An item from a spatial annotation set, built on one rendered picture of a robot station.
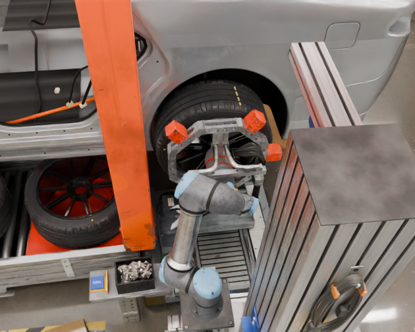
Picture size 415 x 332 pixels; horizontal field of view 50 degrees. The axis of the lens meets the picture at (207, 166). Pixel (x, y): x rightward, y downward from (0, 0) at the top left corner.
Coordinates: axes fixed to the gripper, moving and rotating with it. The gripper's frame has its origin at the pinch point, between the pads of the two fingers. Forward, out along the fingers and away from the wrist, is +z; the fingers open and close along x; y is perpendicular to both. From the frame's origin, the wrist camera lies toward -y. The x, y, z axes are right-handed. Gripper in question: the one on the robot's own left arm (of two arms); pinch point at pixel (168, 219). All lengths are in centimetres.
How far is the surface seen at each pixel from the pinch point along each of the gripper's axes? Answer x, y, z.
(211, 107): 31, -27, -44
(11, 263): 26, -7, 98
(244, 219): 65, 71, -20
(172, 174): 35.6, -1.3, -5.4
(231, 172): 12.4, 1.2, -36.7
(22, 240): 51, -4, 100
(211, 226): 60, 60, 0
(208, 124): 28, -21, -38
